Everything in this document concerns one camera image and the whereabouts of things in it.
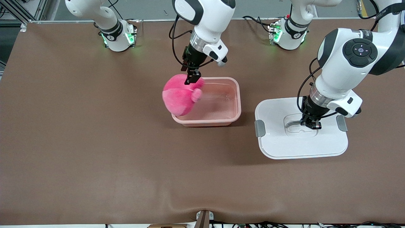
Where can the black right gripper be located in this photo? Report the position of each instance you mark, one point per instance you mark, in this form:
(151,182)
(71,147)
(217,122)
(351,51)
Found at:
(193,58)

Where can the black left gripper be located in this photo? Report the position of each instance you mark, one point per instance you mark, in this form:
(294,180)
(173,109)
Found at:
(312,111)

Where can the pink plush toy with eyes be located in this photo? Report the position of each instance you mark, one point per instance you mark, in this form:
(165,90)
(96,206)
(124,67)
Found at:
(177,98)

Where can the white plastic box lid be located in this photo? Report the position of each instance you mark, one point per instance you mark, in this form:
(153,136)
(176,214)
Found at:
(284,145)

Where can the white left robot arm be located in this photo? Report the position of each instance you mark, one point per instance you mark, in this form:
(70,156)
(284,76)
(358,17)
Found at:
(335,72)

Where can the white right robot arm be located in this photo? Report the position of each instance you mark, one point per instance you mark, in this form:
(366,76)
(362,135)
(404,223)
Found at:
(215,15)

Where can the pink plastic storage box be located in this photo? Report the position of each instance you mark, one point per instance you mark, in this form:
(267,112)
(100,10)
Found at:
(221,120)

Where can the grey lid latch clip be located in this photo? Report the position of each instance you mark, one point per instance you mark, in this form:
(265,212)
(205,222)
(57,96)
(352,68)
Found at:
(342,123)
(259,128)

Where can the brown table mat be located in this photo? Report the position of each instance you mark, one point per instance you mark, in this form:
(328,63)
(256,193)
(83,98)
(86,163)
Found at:
(202,174)

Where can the brown cardboard piece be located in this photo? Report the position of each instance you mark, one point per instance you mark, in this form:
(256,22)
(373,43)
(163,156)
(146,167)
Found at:
(167,226)

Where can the white table corner bracket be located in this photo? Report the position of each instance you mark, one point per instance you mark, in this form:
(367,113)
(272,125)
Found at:
(384,21)
(23,28)

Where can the aluminium frame profile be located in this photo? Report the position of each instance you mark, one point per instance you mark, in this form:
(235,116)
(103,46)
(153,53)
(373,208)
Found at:
(40,9)
(387,14)

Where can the metal bracket with wooden post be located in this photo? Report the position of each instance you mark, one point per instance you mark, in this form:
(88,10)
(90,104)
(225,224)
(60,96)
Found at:
(203,220)

